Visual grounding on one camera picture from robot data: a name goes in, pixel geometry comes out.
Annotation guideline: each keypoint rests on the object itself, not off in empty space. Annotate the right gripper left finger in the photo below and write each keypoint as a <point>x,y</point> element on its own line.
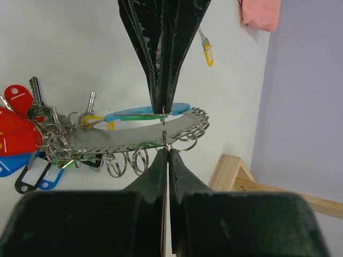
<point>129,222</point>

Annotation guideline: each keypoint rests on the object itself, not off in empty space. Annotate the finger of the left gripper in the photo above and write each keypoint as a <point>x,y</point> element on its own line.
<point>143,23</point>
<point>182,19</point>

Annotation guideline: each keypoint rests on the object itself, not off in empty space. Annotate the key with yellow tag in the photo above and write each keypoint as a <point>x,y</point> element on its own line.
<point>207,48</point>

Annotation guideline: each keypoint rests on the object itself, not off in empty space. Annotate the pink folded cloth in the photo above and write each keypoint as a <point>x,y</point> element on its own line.
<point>260,14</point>

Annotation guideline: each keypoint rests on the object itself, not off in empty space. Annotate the key with green tag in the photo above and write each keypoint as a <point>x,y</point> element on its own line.
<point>139,113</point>

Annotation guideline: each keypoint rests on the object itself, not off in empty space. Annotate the wooden clothes rack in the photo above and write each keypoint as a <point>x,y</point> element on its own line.
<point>232,174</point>

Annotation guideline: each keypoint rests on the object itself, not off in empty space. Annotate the metal key organizer with keys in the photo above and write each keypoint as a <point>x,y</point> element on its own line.
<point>41,144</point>

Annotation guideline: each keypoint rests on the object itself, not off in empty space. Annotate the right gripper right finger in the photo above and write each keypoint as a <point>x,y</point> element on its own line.
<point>209,223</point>

